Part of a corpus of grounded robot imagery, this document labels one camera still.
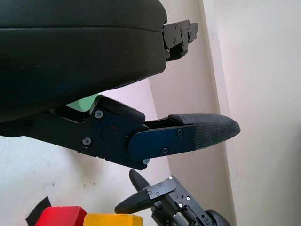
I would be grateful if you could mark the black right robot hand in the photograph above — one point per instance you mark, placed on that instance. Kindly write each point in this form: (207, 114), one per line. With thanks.
(178, 207)

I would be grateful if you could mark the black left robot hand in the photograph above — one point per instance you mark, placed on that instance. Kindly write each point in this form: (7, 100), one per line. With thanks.
(70, 58)

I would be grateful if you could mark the green wooden block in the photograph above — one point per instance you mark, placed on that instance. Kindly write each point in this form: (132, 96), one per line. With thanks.
(83, 104)

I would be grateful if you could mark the yellow wooden block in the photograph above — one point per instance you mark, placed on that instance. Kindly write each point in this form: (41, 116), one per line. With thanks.
(110, 220)

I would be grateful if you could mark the red wooden block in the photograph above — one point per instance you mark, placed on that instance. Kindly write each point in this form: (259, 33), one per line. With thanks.
(61, 216)

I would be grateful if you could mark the black tape strip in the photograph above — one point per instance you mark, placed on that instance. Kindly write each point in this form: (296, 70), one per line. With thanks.
(35, 212)

